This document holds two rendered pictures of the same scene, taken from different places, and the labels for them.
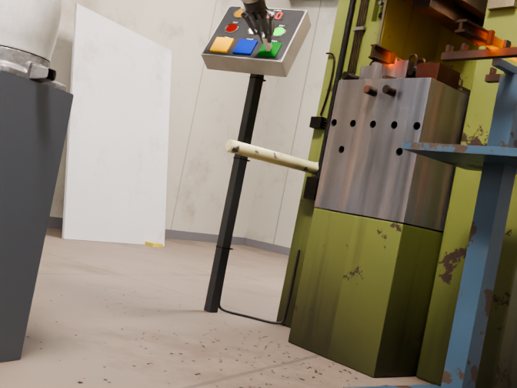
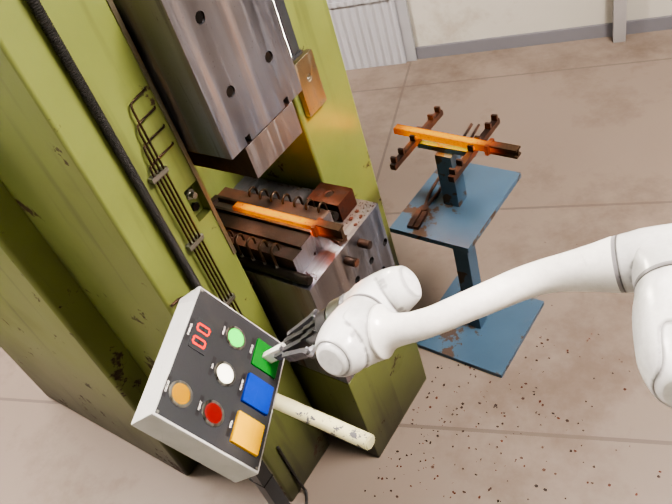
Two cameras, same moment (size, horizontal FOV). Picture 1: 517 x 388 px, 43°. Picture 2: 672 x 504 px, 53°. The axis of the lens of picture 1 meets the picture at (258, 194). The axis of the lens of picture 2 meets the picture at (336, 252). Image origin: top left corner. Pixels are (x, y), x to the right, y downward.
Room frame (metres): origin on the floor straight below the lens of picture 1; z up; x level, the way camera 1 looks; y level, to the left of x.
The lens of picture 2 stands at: (2.22, 1.16, 2.21)
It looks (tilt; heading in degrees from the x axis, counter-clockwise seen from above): 41 degrees down; 267
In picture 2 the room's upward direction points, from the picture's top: 20 degrees counter-clockwise
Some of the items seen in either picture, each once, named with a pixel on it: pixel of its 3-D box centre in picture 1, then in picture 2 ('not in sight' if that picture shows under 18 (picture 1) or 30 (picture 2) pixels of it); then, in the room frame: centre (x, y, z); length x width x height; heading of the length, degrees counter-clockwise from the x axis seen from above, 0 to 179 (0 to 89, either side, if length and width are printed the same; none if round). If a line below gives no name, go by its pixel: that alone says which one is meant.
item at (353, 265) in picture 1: (394, 292); (328, 357); (2.29, -0.53, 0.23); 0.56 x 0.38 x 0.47; 131
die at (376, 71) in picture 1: (418, 88); (259, 227); (2.33, -0.49, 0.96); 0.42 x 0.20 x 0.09; 131
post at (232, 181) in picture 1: (237, 175); (270, 489); (2.56, 0.09, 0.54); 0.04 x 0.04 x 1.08; 41
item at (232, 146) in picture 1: (275, 158); (306, 414); (2.39, -0.03, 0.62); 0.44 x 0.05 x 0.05; 131
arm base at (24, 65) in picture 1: (17, 67); not in sight; (1.42, 0.56, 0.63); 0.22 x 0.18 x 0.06; 60
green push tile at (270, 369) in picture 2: (269, 50); (264, 359); (2.41, 0.06, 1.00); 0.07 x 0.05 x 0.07; 66
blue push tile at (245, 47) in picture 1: (245, 48); (256, 394); (2.45, 0.15, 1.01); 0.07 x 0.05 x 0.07; 66
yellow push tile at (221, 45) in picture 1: (221, 45); (246, 433); (2.49, 0.24, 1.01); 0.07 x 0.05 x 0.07; 66
